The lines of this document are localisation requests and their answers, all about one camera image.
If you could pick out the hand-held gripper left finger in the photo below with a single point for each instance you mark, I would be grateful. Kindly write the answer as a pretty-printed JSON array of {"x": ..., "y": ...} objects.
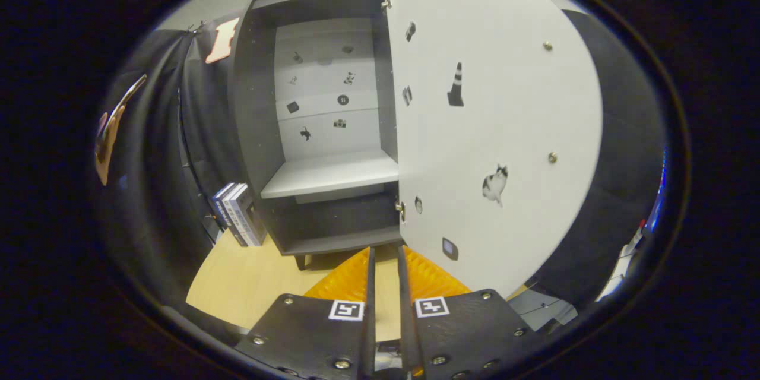
[{"x": 369, "y": 332}]

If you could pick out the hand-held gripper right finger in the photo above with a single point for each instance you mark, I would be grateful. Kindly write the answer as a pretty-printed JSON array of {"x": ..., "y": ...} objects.
[{"x": 407, "y": 332}]

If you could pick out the dark grey cabinet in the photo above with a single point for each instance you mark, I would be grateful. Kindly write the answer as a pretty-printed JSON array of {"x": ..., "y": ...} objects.
[{"x": 255, "y": 130}]

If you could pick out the white cabinet shelf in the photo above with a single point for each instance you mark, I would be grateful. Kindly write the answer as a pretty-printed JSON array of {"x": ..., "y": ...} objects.
[{"x": 332, "y": 175}]

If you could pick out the black backdrop cloth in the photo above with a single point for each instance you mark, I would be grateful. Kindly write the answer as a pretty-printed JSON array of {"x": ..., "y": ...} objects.
[{"x": 154, "y": 160}]

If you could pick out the white side desk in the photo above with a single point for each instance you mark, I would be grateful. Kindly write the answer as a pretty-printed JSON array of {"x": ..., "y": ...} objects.
[{"x": 617, "y": 273}]

